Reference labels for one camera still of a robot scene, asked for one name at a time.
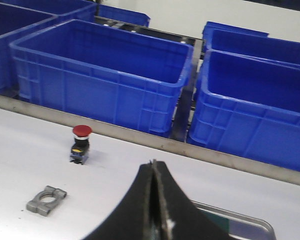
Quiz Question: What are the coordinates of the blue plastic crate left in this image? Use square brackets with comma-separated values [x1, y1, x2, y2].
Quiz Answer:
[0, 0, 98, 93]

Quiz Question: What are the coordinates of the blue crate back row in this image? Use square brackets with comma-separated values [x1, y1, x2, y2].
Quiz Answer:
[97, 4, 151, 27]

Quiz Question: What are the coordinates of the blue plastic crate right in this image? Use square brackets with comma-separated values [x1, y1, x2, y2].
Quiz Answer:
[186, 50, 300, 172]

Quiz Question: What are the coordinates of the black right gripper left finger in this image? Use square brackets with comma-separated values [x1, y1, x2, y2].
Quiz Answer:
[85, 163, 153, 240]

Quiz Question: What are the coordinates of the silver metal tray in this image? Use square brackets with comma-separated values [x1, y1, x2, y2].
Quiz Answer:
[192, 201, 277, 240]

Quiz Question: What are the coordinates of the blue plastic crate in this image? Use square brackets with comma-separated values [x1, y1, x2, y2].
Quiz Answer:
[9, 19, 194, 137]
[186, 50, 300, 172]
[0, 0, 98, 93]

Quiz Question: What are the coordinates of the red emergency stop button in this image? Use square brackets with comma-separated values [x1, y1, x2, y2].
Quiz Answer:
[70, 125, 92, 165]

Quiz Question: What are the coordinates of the blue crate back right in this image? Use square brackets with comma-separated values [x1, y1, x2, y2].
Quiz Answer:
[202, 21, 300, 68]

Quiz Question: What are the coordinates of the grey metal clamp block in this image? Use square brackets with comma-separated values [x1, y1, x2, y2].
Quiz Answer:
[26, 185, 67, 217]

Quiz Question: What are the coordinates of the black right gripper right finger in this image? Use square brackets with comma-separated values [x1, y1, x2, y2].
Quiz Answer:
[152, 160, 230, 240]

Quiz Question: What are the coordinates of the blue plastic crate centre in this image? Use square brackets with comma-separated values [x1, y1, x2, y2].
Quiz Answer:
[9, 19, 194, 137]

